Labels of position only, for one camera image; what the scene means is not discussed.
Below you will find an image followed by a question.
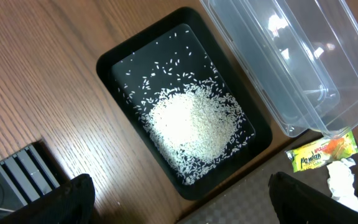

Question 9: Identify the yellow green snack wrapper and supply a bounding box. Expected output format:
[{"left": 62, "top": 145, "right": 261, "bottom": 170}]
[{"left": 285, "top": 131, "right": 358, "bottom": 172}]

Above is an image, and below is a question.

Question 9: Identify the clear plastic bin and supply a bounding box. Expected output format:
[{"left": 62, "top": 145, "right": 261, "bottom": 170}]
[{"left": 202, "top": 0, "right": 358, "bottom": 139}]

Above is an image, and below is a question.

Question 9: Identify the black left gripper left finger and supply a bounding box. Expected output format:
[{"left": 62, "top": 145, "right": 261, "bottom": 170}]
[{"left": 0, "top": 174, "right": 95, "bottom": 224}]

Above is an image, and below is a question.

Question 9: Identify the black waste tray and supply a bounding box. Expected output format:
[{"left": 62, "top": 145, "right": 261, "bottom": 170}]
[{"left": 96, "top": 7, "right": 272, "bottom": 200}]

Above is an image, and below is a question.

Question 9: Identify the crumpled white tissue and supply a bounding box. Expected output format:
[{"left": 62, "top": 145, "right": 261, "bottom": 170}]
[{"left": 327, "top": 158, "right": 358, "bottom": 212}]

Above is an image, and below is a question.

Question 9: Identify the brown serving tray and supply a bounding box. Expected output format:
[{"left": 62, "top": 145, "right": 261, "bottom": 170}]
[{"left": 175, "top": 129, "right": 358, "bottom": 224}]

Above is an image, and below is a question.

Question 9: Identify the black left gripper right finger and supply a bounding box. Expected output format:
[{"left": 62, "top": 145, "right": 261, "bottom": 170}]
[{"left": 268, "top": 172, "right": 358, "bottom": 224}]

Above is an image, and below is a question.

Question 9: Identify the white rice pile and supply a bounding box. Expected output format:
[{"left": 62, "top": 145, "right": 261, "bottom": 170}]
[{"left": 116, "top": 29, "right": 256, "bottom": 186}]

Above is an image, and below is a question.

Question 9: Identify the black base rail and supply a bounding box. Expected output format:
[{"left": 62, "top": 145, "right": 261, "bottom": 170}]
[{"left": 0, "top": 141, "right": 66, "bottom": 219}]

